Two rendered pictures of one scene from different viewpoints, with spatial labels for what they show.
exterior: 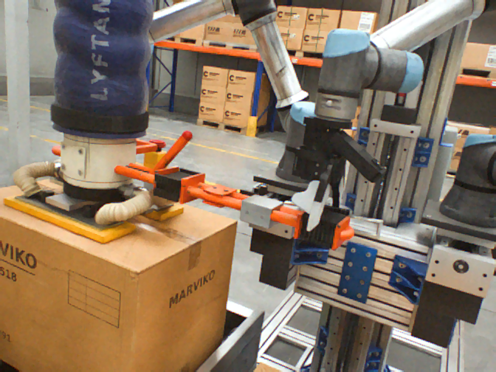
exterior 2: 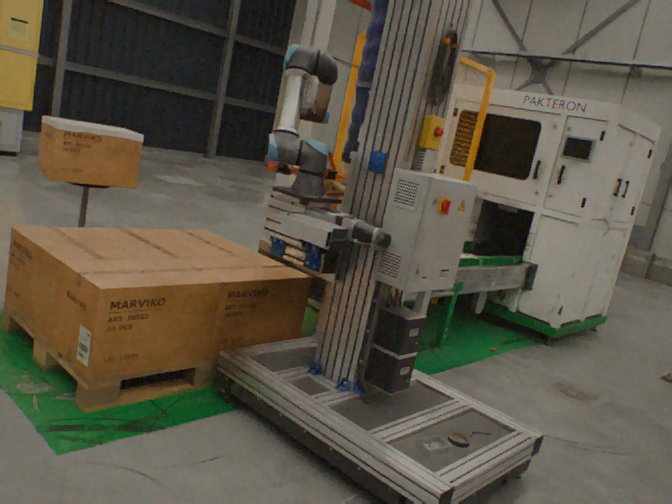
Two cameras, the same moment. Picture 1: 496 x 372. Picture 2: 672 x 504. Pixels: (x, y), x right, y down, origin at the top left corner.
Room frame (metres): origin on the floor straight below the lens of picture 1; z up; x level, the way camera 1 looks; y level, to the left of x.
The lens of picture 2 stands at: (2.08, -3.09, 1.32)
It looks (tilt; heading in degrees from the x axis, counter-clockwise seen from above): 12 degrees down; 106
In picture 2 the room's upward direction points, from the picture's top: 12 degrees clockwise
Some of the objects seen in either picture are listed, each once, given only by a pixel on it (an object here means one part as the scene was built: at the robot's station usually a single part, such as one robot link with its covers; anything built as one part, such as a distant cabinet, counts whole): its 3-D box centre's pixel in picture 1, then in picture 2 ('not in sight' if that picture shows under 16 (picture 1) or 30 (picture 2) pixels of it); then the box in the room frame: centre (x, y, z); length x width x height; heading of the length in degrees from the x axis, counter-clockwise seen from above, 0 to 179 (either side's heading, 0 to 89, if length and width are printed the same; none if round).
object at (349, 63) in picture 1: (345, 63); not in sight; (0.81, -0.14, 1.38); 0.09 x 0.08 x 0.11; 113
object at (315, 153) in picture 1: (323, 150); not in sight; (0.81, -0.13, 1.23); 0.09 x 0.08 x 0.12; 64
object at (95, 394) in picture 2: not in sight; (154, 336); (0.38, -0.44, 0.07); 1.20 x 1.00 x 0.14; 66
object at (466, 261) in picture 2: not in sight; (474, 263); (1.80, 1.33, 0.60); 1.60 x 0.10 x 0.09; 66
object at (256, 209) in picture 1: (261, 211); not in sight; (0.85, -0.03, 1.07); 0.07 x 0.07 x 0.04; 64
